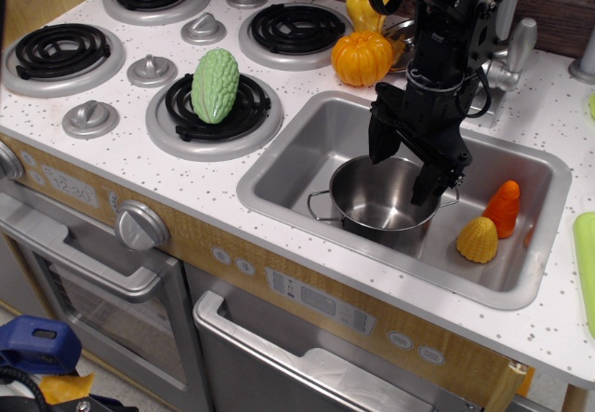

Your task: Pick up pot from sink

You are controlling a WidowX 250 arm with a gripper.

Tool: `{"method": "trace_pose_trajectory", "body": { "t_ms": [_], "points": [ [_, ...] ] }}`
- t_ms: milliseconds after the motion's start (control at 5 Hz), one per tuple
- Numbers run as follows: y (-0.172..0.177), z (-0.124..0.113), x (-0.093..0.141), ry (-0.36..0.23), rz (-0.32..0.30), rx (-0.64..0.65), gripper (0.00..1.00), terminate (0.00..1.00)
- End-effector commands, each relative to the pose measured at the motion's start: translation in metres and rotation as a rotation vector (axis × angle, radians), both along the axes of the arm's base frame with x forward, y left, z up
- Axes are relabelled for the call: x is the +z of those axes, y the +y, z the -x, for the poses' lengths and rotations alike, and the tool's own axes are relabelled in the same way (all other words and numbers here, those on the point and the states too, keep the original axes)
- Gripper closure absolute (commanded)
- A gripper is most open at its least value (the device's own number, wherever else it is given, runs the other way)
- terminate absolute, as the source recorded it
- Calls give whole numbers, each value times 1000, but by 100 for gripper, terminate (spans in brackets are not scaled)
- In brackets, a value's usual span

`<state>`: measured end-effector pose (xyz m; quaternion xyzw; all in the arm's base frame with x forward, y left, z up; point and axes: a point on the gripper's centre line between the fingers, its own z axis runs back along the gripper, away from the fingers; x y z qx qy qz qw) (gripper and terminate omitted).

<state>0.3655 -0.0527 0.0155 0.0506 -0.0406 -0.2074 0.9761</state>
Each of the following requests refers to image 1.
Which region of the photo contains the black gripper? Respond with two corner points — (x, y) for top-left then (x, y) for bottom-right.
(368, 66), (469, 206)

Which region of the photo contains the small steel pot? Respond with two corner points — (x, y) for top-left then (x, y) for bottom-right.
(307, 155), (460, 258)

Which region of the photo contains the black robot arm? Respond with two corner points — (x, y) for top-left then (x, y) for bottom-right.
(368, 0), (502, 206)

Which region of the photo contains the glass pot lid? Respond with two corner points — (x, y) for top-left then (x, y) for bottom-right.
(383, 20), (416, 73)

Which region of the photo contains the yellow toy corn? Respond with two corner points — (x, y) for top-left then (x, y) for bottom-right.
(456, 217), (498, 264)

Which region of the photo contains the orange toy carrot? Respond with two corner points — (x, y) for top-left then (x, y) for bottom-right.
(483, 179), (521, 239)

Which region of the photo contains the orange toy pumpkin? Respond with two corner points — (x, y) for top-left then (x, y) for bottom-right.
(331, 31), (394, 86)

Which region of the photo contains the silver toy faucet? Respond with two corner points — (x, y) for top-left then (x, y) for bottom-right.
(469, 0), (539, 129)

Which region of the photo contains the yellow toy bell pepper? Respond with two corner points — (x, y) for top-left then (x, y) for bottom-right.
(345, 0), (386, 33)

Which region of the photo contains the back right black burner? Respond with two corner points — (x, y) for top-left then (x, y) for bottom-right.
(239, 3), (353, 72)

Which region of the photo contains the lime green plastic tray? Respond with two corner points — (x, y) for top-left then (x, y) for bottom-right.
(573, 212), (594, 337)

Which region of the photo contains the green toy bitter melon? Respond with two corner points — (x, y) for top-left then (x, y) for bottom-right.
(191, 48), (240, 125)

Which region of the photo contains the front right black burner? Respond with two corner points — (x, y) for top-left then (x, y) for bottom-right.
(145, 74), (284, 162)

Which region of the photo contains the silver stove knob centre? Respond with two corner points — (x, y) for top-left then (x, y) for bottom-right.
(180, 12), (227, 46)

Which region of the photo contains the silver dishwasher door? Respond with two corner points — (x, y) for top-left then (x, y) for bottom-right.
(193, 291), (480, 411)

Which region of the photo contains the silver stove knob middle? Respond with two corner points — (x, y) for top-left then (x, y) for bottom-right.
(126, 54), (178, 88)

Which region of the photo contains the large silver oven dial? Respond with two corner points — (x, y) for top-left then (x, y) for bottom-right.
(114, 200), (170, 251)

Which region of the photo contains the silver oven door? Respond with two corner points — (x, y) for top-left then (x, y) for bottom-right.
(1, 193), (211, 411)

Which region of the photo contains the silver stove knob front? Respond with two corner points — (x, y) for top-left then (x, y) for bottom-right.
(62, 100), (120, 140)

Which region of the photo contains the front left black burner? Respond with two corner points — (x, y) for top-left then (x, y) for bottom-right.
(1, 23), (126, 99)

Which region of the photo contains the silver dial at left edge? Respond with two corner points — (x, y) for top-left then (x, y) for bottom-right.
(0, 142), (24, 180)

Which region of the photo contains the yellow cloth on floor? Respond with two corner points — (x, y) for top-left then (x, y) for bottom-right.
(38, 373), (95, 405)

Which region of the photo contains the blue clamp tool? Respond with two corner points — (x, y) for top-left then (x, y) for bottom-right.
(1, 315), (82, 375)

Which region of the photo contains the grey post base right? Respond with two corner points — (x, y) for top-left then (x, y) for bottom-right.
(568, 31), (595, 85)

